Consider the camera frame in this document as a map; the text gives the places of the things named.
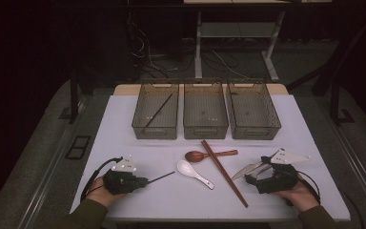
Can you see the white ceramic spoon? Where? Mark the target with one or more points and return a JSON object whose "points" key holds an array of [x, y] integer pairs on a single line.
{"points": [[186, 168]]}

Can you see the person's left hand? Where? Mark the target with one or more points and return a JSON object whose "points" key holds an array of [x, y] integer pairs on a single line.
{"points": [[101, 195]]}

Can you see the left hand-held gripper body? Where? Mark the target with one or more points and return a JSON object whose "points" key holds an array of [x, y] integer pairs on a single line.
{"points": [[120, 183]]}

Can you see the person's right hand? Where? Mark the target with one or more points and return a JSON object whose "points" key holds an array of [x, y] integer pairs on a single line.
{"points": [[300, 198]]}

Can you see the black chopstick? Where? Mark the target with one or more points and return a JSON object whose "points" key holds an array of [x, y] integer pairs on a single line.
{"points": [[162, 177], [158, 111]]}

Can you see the white table mat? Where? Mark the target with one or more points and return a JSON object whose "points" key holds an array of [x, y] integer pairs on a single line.
{"points": [[171, 203]]}

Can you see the brown wooden spoon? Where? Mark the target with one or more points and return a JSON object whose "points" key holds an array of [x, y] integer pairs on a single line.
{"points": [[195, 156]]}

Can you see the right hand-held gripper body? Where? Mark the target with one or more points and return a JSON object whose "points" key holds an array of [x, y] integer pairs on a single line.
{"points": [[278, 183]]}

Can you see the black metal stand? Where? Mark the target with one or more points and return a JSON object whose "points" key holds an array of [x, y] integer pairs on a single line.
{"points": [[73, 101], [334, 101]]}

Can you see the smoky clear plastic bin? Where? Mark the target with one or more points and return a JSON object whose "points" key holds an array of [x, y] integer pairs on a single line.
{"points": [[163, 127], [205, 109], [252, 109]]}

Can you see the metal floor rail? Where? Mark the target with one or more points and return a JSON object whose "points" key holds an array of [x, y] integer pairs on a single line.
{"points": [[49, 178], [359, 168]]}

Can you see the metal fork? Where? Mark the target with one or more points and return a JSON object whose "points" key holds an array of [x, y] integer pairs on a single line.
{"points": [[263, 170]]}

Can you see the brown wooden chopstick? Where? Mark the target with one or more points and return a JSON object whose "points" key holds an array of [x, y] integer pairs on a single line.
{"points": [[225, 171]]}

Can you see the white metal desk frame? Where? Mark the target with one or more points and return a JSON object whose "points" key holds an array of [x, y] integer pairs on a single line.
{"points": [[198, 47]]}

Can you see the black slanted beam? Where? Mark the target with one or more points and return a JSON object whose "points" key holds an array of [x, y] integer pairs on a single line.
{"points": [[340, 54]]}

